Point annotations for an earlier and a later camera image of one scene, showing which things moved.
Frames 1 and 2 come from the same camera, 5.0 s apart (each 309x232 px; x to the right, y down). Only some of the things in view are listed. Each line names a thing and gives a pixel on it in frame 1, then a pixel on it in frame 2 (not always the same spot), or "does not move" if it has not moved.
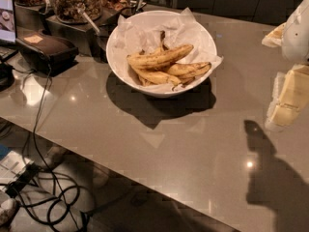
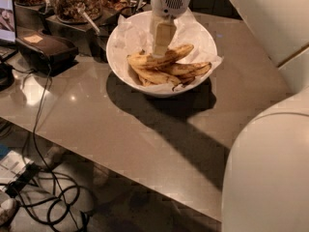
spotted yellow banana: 157,58 does not move
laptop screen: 8,22 does not move
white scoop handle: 92,24 does not move
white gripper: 296,36 -> 168,2
